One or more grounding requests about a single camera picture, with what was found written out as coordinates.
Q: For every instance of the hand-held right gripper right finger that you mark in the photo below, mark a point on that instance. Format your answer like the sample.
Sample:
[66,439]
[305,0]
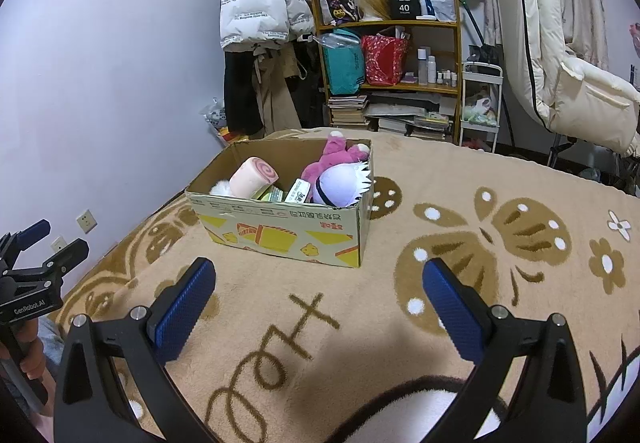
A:
[452,308]

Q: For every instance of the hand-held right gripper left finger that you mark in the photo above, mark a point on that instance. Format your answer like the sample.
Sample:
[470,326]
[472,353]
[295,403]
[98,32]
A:
[182,308]

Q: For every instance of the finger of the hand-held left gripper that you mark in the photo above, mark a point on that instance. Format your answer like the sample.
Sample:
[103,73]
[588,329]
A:
[70,254]
[32,230]

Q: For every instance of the white pompom with yellow balls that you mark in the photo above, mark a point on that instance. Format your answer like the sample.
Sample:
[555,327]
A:
[221,188]

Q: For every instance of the printed cardboard box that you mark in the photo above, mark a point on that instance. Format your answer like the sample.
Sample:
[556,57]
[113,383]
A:
[280,228]

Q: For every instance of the pink swirl cake roll squishy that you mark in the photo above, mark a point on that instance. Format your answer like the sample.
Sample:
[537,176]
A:
[252,178]

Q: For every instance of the purple and white plush doll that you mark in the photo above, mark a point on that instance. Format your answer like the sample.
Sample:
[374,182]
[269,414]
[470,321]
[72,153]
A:
[340,185]

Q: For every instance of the green tissue packet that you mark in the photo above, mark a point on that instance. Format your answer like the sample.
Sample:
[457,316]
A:
[299,189]

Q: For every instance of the pink plush toy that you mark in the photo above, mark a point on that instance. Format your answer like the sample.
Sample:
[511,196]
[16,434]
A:
[330,155]

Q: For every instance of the person's left hand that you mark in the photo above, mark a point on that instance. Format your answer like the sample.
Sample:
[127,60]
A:
[34,358]

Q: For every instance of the grey-blue fluffy garment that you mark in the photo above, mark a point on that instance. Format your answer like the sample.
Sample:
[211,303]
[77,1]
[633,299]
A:
[52,338]

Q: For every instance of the yellow and red snack packets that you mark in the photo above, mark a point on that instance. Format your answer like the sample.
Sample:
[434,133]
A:
[227,133]

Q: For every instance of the pile of books and papers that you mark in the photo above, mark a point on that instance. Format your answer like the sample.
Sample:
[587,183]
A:
[400,123]

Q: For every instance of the white plastic bag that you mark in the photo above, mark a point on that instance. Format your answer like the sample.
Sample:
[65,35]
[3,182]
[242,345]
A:
[215,114]

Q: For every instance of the stack of old books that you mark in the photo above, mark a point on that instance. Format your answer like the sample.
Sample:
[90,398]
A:
[347,113]

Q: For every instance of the black hanging coat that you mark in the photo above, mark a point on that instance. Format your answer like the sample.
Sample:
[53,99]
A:
[240,88]

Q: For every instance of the beige hanging trousers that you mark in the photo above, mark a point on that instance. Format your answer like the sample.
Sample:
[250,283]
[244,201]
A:
[277,98]

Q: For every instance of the white trolley cart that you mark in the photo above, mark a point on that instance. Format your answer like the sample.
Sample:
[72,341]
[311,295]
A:
[481,68]

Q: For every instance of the row of small bottles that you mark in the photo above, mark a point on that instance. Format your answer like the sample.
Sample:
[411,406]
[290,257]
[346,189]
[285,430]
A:
[425,65]

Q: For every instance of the cream puffer coat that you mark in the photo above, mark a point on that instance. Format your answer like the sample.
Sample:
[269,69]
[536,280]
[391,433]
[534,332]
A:
[575,88]

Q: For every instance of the red bag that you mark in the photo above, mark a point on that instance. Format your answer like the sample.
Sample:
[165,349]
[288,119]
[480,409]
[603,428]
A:
[382,60]

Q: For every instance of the teal bag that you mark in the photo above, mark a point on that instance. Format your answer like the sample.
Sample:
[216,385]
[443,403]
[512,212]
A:
[342,68]

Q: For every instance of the wooden shelf rack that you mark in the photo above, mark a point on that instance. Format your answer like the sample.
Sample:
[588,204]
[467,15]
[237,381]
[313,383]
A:
[385,24]

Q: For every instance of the black box with white print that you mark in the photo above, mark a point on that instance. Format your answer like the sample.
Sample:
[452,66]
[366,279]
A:
[405,3]

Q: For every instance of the pink cloth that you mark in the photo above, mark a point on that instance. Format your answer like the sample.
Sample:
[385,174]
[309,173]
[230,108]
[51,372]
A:
[635,38]

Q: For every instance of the white wall plate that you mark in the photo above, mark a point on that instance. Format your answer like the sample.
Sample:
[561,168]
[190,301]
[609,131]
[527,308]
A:
[59,242]

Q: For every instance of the white wall socket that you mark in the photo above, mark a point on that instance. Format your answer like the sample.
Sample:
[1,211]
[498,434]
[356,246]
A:
[86,220]

